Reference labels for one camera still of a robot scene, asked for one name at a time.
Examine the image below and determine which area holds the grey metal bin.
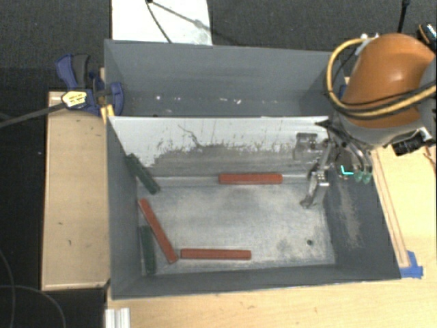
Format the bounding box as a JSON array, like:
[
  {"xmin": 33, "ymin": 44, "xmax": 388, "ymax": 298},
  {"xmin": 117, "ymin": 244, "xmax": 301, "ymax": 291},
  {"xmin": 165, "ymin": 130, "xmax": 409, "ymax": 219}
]
[{"xmin": 102, "ymin": 38, "xmax": 403, "ymax": 301}]

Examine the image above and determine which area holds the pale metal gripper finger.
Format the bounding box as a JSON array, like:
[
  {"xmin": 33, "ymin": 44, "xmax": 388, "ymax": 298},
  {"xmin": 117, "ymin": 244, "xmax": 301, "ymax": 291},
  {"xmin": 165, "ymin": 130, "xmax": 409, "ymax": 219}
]
[
  {"xmin": 299, "ymin": 171, "xmax": 324, "ymax": 209},
  {"xmin": 311, "ymin": 181, "xmax": 331, "ymax": 208}
]

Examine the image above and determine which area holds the red-brown flat block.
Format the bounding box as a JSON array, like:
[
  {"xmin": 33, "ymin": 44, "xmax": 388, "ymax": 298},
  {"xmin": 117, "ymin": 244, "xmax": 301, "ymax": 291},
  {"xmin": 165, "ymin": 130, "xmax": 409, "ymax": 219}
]
[
  {"xmin": 137, "ymin": 197, "xmax": 180, "ymax": 265},
  {"xmin": 218, "ymin": 172, "xmax": 284, "ymax": 186},
  {"xmin": 180, "ymin": 248, "xmax": 253, "ymax": 261}
]

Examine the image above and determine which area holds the pale wood flat board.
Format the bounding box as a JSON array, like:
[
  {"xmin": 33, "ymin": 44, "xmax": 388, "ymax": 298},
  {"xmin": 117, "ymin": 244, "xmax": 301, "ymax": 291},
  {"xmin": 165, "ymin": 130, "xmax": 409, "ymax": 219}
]
[{"xmin": 40, "ymin": 90, "xmax": 112, "ymax": 292}]

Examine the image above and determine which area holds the black cylinder on white bracket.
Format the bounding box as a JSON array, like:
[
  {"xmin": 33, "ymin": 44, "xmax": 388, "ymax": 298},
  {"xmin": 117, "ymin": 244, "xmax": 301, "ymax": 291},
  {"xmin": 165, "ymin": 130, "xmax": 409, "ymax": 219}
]
[{"xmin": 391, "ymin": 126, "xmax": 432, "ymax": 157}]

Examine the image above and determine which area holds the dark green flat block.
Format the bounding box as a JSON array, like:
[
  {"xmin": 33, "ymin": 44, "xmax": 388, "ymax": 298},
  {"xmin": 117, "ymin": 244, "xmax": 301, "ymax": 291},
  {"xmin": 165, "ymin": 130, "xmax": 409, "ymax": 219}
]
[
  {"xmin": 124, "ymin": 152, "xmax": 161, "ymax": 195},
  {"xmin": 139, "ymin": 225, "xmax": 158, "ymax": 275}
]

